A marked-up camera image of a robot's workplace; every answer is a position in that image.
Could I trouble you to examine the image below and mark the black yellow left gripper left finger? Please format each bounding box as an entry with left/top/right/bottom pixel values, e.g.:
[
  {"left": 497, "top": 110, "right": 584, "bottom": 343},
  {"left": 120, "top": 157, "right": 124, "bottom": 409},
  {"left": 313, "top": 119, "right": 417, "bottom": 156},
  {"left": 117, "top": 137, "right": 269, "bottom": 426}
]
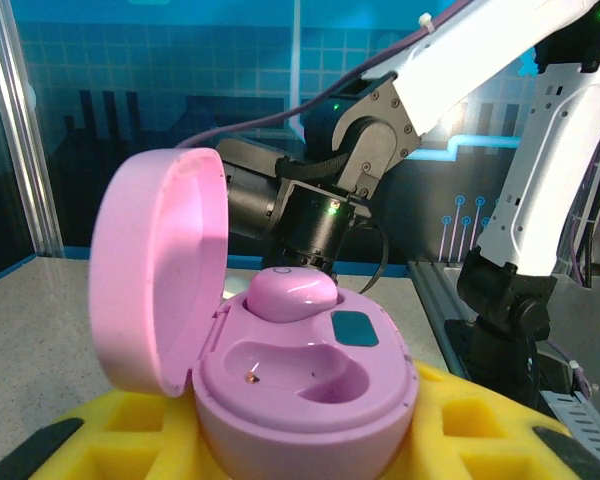
[{"left": 0, "top": 389, "right": 241, "bottom": 480}]

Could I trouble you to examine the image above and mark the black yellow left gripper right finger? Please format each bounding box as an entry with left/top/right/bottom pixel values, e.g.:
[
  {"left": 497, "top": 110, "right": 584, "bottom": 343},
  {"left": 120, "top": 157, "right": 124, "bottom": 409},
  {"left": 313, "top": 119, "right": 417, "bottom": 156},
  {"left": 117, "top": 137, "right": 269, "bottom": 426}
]
[{"left": 374, "top": 359, "right": 600, "bottom": 480}]

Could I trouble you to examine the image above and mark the small pink earbud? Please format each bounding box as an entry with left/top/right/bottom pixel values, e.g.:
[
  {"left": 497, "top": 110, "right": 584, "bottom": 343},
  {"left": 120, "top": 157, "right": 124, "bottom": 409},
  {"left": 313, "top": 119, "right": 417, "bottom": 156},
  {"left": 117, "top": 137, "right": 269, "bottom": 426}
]
[{"left": 244, "top": 266, "right": 339, "bottom": 324}]

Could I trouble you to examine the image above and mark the pink earbud charging case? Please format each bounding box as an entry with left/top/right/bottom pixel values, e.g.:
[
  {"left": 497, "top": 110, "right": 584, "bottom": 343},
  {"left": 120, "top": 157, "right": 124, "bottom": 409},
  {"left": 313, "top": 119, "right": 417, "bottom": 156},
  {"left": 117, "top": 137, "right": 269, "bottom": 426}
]
[{"left": 87, "top": 146, "right": 421, "bottom": 480}]

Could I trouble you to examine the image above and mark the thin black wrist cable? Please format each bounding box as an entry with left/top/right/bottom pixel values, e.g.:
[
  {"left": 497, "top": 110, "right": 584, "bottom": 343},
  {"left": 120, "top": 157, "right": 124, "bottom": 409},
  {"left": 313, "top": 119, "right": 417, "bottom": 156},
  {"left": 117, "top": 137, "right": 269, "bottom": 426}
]
[{"left": 357, "top": 219, "right": 390, "bottom": 296}]

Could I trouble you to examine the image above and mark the white slotted cable duct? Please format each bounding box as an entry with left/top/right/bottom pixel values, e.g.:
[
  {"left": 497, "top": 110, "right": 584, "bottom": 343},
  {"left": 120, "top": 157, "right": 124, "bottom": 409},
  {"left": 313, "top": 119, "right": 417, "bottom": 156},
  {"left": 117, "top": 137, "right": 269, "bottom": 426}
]
[{"left": 538, "top": 388, "right": 600, "bottom": 454}]

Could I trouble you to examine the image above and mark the long aluminium base rail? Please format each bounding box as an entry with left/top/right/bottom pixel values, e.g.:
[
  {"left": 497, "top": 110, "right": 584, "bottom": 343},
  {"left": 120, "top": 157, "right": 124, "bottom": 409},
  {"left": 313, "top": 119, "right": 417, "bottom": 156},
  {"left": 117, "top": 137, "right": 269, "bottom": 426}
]
[{"left": 407, "top": 258, "right": 486, "bottom": 386}]

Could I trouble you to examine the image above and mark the aluminium corner post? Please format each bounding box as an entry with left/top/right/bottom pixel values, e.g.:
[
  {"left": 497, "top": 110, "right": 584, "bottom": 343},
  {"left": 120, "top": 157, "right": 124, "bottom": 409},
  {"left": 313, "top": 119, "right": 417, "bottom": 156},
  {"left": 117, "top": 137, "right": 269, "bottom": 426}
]
[{"left": 0, "top": 0, "right": 65, "bottom": 259}]

